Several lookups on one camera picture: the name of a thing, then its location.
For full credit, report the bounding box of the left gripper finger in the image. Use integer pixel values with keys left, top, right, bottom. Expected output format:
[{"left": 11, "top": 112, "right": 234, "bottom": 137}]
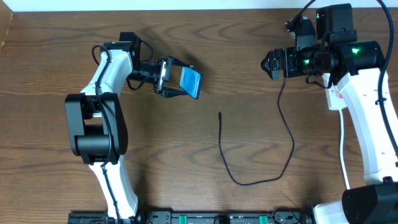
[
  {"left": 162, "top": 86, "right": 188, "bottom": 98},
  {"left": 170, "top": 56, "right": 194, "bottom": 68}
]

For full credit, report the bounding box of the blue Samsung Galaxy smartphone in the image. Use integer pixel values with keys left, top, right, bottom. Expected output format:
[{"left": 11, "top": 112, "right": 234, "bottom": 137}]
[{"left": 180, "top": 67, "right": 203, "bottom": 100}]

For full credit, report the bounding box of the black USB charging cable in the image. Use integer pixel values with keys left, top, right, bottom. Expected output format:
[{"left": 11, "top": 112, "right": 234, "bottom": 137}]
[{"left": 218, "top": 77, "right": 295, "bottom": 187}]

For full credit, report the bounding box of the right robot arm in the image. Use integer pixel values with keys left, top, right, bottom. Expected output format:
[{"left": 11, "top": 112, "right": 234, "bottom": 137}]
[{"left": 261, "top": 4, "right": 397, "bottom": 223}]

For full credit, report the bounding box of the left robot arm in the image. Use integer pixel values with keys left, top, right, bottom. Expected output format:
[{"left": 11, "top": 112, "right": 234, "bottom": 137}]
[{"left": 65, "top": 32, "right": 203, "bottom": 223}]

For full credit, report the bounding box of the white power strip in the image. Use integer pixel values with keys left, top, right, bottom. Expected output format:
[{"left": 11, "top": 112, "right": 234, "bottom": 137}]
[{"left": 322, "top": 73, "right": 347, "bottom": 111}]

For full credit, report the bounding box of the cardboard box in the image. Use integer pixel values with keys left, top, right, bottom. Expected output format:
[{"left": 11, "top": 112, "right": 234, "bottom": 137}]
[{"left": 0, "top": 0, "right": 14, "bottom": 50}]

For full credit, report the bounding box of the white power strip cord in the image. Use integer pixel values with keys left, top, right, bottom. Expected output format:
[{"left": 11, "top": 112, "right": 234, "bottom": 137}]
[{"left": 338, "top": 108, "right": 352, "bottom": 190}]

